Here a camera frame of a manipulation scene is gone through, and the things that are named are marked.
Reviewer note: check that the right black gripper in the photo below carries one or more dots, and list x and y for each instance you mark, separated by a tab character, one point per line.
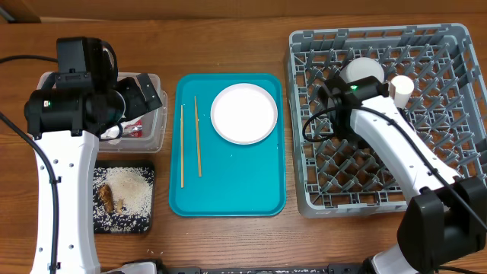
362	144

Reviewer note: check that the white cup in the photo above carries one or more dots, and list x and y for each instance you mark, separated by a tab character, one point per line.
400	89

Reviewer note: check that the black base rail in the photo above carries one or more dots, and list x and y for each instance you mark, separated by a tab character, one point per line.
157	267

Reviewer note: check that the black plastic tray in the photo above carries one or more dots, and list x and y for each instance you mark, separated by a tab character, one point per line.
125	224

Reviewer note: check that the teal plastic tray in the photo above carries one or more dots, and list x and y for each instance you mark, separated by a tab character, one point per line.
237	180

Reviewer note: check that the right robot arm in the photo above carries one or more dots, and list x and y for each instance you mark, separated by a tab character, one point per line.
445	217

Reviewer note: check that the white rice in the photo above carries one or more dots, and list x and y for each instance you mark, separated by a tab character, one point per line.
131	190

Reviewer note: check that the red snack wrapper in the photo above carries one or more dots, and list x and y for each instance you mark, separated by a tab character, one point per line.
133	130

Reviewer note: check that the clear plastic bin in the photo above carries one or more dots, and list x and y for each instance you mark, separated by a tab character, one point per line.
84	110

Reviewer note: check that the pale green bowl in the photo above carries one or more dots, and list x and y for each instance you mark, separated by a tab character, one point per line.
361	68

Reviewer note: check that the grey dish rack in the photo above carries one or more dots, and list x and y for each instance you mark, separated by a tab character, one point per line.
447	109

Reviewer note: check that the white napkin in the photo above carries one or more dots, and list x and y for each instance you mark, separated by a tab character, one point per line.
114	132

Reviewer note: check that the large white plate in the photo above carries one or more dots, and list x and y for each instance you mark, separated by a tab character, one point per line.
244	114

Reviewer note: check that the brown food scrap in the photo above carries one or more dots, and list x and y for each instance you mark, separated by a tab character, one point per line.
106	197

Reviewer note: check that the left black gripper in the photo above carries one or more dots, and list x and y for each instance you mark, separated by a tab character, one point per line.
138	105

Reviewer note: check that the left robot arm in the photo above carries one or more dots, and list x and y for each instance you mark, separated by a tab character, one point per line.
73	161

